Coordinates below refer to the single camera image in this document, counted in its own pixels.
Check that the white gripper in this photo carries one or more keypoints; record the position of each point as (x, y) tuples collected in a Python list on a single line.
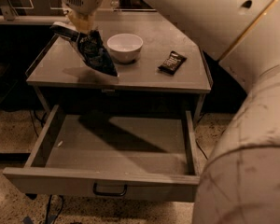
[(82, 0)]

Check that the blue chip bag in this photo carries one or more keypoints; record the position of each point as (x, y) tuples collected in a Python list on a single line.
[(89, 46)]

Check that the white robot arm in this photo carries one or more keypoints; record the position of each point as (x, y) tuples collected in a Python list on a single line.
[(240, 183)]

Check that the black snack bag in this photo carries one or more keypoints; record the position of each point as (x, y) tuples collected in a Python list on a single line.
[(172, 63)]

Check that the grey open top drawer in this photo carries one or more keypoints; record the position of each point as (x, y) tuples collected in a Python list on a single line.
[(154, 154)]

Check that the clear plastic bottle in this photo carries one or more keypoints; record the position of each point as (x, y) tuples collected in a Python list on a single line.
[(114, 4)]

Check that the white ceramic bowl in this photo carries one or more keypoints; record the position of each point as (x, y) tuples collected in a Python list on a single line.
[(125, 48)]

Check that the grey metal cabinet table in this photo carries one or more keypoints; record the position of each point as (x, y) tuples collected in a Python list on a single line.
[(60, 66)]

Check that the grey counter rail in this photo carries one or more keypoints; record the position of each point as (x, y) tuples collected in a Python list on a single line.
[(34, 20)]

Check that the black drawer handle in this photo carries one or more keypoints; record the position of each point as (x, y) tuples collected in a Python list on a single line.
[(109, 191)]

